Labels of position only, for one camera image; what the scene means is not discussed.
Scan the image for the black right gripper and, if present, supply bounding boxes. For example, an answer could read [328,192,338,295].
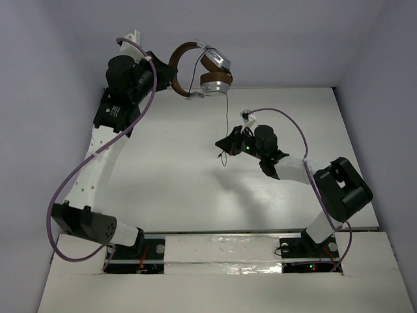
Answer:
[216,126,265,160]

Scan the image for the brown silver headphones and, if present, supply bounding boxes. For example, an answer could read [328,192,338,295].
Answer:
[168,40,233,98]

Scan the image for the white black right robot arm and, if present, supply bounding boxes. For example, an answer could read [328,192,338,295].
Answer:
[215,125,373,256]

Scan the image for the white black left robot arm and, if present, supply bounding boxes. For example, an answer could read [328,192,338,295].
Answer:
[51,53,177,257]

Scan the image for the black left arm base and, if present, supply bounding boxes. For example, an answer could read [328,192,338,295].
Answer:
[104,230,165,275]

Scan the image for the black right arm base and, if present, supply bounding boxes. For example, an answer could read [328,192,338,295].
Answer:
[274,230,343,274]

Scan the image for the white front board with tape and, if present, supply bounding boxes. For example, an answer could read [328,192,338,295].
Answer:
[39,233,413,312]

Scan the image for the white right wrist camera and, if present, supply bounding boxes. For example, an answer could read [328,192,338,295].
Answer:
[240,110,257,133]

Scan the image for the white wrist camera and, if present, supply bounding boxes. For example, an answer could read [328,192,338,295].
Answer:
[117,29,145,62]
[240,110,257,133]

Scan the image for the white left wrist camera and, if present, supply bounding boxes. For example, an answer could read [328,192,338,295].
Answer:
[117,29,145,62]

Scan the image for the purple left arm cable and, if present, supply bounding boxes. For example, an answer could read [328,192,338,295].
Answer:
[46,37,159,271]

